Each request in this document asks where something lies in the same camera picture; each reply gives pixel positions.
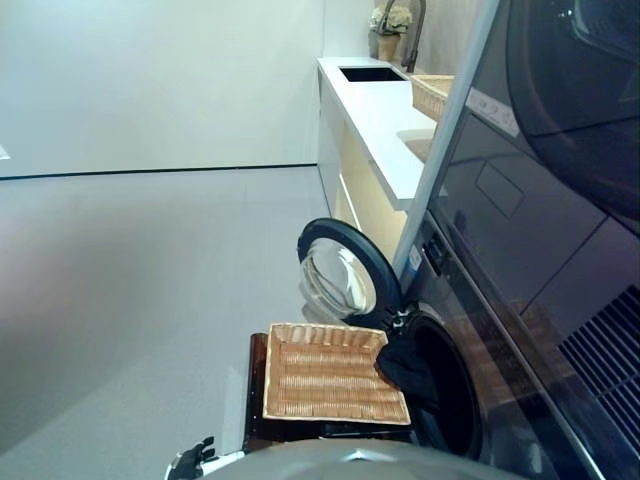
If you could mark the black counter sink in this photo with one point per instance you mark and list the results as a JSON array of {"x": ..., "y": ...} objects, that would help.
[{"x": 372, "y": 74}]

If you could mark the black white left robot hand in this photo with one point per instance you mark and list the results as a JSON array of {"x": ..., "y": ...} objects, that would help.
[{"x": 192, "y": 455}]

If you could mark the black cloth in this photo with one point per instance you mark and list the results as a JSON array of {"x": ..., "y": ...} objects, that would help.
[{"x": 400, "y": 365}]

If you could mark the grey front-load washing machine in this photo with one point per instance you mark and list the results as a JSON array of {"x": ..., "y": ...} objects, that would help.
[{"x": 450, "y": 310}]

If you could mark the grey stacked dryer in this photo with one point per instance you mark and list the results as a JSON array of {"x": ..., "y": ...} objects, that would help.
[{"x": 525, "y": 190}]

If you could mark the dark curved faucet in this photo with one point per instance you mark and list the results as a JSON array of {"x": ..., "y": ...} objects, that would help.
[{"x": 417, "y": 35}]

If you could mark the small wicker counter basket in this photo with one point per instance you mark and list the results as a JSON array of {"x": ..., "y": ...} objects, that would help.
[{"x": 430, "y": 95}]

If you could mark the round glass washing machine door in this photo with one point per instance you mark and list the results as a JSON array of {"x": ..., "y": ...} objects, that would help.
[{"x": 340, "y": 280}]

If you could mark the white flowers in pot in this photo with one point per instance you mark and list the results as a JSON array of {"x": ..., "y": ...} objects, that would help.
[{"x": 390, "y": 30}]

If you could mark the white wall socket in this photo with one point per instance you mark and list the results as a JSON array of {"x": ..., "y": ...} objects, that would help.
[{"x": 4, "y": 151}]

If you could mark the blue white energy label sticker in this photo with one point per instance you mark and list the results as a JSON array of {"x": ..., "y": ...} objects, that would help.
[{"x": 416, "y": 259}]

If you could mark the woven wicker basket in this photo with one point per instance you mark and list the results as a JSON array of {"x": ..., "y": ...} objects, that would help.
[{"x": 325, "y": 375}]

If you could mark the white counter cabinet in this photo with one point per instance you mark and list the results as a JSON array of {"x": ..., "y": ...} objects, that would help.
[{"x": 380, "y": 125}]

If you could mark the grey robot torso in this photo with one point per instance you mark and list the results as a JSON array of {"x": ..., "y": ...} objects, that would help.
[{"x": 350, "y": 457}]

